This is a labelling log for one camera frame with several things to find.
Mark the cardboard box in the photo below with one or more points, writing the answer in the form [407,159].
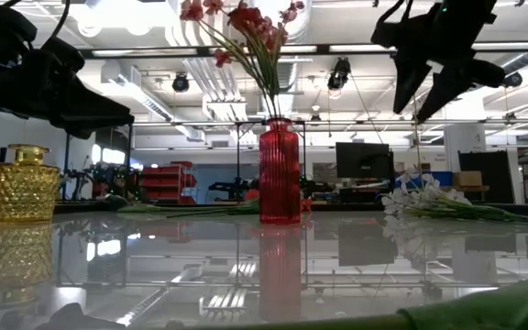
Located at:
[467,179]

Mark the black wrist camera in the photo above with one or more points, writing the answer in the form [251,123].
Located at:
[401,34]
[62,52]

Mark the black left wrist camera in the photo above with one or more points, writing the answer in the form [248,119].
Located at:
[62,52]

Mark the black ceiling spotlight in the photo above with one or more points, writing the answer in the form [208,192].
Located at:
[339,73]
[180,82]
[513,80]

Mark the background robot station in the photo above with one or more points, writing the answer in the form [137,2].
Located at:
[108,181]

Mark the yellow textured glass vase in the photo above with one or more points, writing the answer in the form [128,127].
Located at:
[25,192]

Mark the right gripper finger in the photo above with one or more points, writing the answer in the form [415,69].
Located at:
[408,75]
[447,84]

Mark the blue storage bin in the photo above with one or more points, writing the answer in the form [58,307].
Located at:
[443,178]

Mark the red ribbed glass vase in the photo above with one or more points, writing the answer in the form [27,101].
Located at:
[279,174]

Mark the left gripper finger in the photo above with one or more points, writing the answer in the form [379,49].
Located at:
[94,107]
[80,130]

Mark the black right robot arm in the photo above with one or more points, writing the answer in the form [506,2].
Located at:
[472,9]

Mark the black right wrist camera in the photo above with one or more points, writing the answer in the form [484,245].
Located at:
[401,34]

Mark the white artificial flower spray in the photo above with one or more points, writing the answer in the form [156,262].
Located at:
[390,201]
[429,181]

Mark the black background robot arm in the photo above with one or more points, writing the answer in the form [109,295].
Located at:
[227,189]
[314,187]

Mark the black screen panel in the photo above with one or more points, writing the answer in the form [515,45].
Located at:
[486,176]

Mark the red artificial flower spray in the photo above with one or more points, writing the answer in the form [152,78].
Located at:
[236,208]
[245,18]

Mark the dark office monitor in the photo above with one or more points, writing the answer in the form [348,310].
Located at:
[362,160]

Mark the red shelving unit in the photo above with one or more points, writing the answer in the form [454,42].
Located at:
[163,181]

